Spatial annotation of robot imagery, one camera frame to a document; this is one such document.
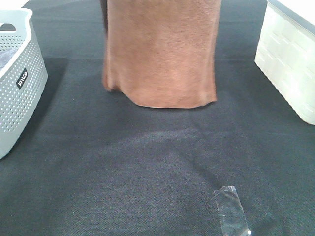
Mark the brown towel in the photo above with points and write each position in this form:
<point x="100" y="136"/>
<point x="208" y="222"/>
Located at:
<point x="160" y="53"/>

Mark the black table cloth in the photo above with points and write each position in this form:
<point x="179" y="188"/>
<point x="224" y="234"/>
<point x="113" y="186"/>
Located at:
<point x="91" y="163"/>

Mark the clear tape strip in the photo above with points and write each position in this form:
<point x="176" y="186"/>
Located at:
<point x="232" y="218"/>

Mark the grey perforated laundry basket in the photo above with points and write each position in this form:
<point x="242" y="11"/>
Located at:
<point x="22" y="85"/>

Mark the white plastic storage box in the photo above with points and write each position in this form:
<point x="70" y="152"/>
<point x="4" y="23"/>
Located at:
<point x="286" y="53"/>

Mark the grey cloth in basket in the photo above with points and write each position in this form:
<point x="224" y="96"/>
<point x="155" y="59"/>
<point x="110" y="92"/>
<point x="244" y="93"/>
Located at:
<point x="7" y="58"/>

